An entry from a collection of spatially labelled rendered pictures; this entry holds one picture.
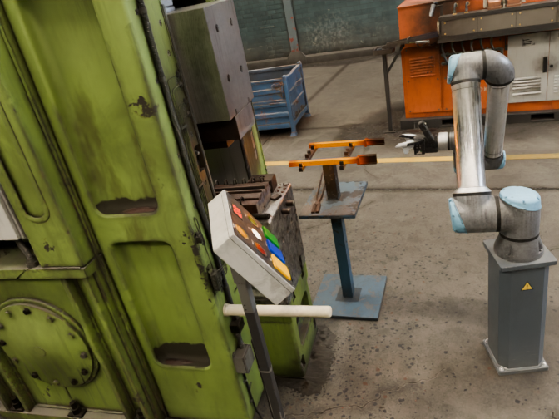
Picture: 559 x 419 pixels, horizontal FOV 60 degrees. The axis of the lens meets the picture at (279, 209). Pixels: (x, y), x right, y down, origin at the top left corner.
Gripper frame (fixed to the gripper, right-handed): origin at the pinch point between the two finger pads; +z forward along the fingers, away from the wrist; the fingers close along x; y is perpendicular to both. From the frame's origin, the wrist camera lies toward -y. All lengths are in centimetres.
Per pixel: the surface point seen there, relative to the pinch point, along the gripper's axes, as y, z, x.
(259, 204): -2, 48, -73
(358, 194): 26.3, 20.9, -9.5
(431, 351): 94, -16, -51
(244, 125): -37, 48, -70
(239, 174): -3, 70, -43
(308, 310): 30, 23, -100
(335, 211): 26.3, 29.3, -27.9
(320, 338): 94, 42, -50
